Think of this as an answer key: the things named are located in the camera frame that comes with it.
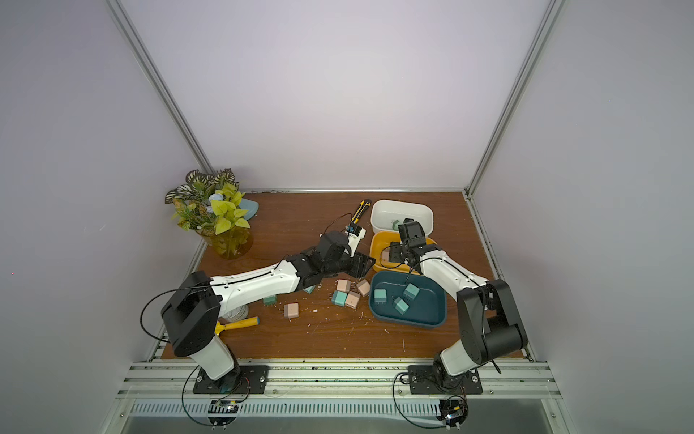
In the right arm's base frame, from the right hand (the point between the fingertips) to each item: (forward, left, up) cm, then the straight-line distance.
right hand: (403, 244), depth 92 cm
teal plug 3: (-14, -2, -6) cm, 16 cm away
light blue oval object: (+23, +64, -7) cm, 68 cm away
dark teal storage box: (-19, -8, -11) cm, 23 cm away
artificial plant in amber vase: (+1, +62, +19) cm, 64 cm away
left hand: (-10, +11, +7) cm, 16 cm away
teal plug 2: (-16, +8, -7) cm, 19 cm away
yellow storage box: (0, +8, -7) cm, 10 cm away
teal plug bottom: (-20, +2, -5) cm, 21 cm away
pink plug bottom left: (-22, +36, -5) cm, 43 cm away
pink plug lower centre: (-18, +17, -6) cm, 25 cm away
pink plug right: (-14, +14, -6) cm, 20 cm away
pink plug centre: (-13, +20, -6) cm, 25 cm away
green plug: (+14, +1, -7) cm, 15 cm away
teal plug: (-17, +22, -7) cm, 28 cm away
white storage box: (+21, +5, -7) cm, 23 cm away
